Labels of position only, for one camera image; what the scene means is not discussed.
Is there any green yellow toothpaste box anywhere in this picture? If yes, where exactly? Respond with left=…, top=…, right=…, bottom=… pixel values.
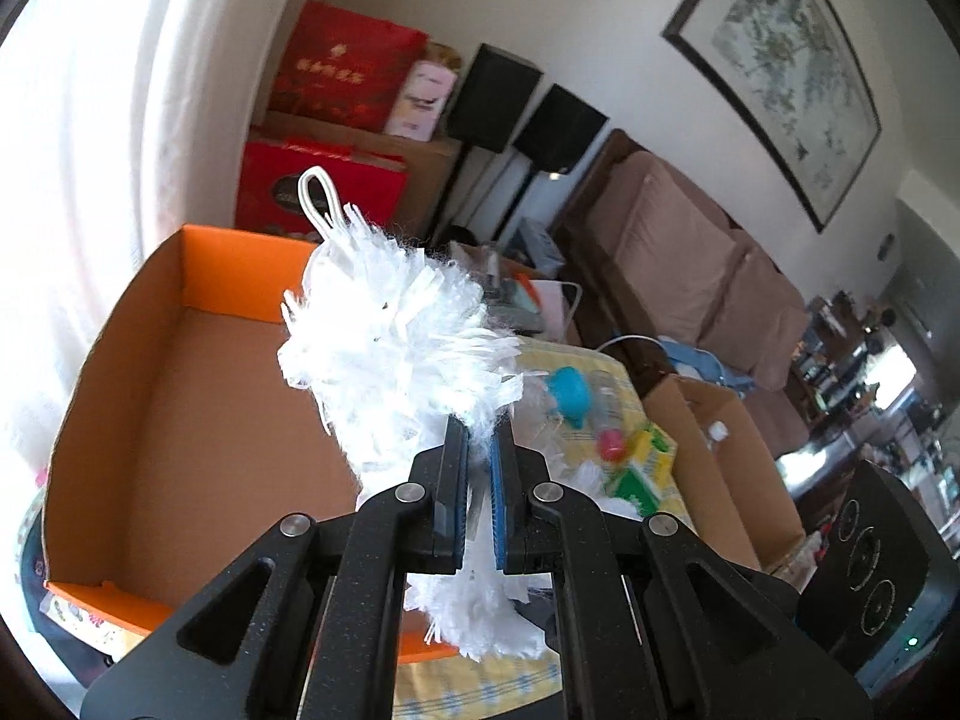
left=605, top=421, right=677, bottom=517

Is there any brown cardboard box right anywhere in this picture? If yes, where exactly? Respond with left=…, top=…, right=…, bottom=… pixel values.
left=643, top=376, right=805, bottom=572

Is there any clear bottle white cap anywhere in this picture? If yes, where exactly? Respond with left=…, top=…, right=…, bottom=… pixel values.
left=704, top=421, right=729, bottom=449

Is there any orange cardboard box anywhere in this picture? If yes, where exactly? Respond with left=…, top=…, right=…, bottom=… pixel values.
left=40, top=223, right=459, bottom=667

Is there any clear bottle with pink cap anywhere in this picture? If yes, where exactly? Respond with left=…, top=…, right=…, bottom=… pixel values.
left=587, top=371, right=626, bottom=463

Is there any yellow plaid tablecloth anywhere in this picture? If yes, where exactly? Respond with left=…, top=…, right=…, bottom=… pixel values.
left=392, top=338, right=647, bottom=718

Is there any blue cloth on sofa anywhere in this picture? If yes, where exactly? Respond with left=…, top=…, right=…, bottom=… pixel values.
left=659, top=337, right=755, bottom=397

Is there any cluttered box of papers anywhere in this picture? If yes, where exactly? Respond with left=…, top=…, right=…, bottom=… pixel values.
left=441, top=241, right=583, bottom=346

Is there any brown sofa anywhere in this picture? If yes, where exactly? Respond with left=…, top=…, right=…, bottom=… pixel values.
left=550, top=130, right=811, bottom=455

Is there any red chocolate gift box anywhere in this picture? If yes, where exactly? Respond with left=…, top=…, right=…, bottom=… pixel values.
left=234, top=135, right=412, bottom=242

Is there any large brown cardboard carton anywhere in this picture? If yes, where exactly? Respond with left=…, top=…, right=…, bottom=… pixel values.
left=257, top=110, right=457, bottom=239

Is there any black speaker right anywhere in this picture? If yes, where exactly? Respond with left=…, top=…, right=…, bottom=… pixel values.
left=512, top=85, right=608, bottom=174

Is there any black speaker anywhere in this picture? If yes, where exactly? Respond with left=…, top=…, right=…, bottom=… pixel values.
left=512, top=85, right=608, bottom=174
left=446, top=43, right=544, bottom=154

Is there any pink white tissue pack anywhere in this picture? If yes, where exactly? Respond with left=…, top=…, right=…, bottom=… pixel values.
left=384, top=60, right=457, bottom=143

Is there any black speaker left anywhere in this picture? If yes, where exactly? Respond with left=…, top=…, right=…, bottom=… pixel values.
left=446, top=43, right=544, bottom=154

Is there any red tea gift bag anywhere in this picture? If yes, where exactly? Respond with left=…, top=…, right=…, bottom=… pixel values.
left=268, top=0, right=428, bottom=132

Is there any white sheer curtain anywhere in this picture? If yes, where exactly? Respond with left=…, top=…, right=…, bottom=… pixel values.
left=2, top=0, right=290, bottom=473

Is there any framed ink painting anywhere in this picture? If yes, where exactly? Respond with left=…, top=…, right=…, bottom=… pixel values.
left=662, top=0, right=882, bottom=231

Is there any white charging cable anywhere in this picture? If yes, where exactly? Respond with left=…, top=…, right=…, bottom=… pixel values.
left=550, top=280, right=677, bottom=361

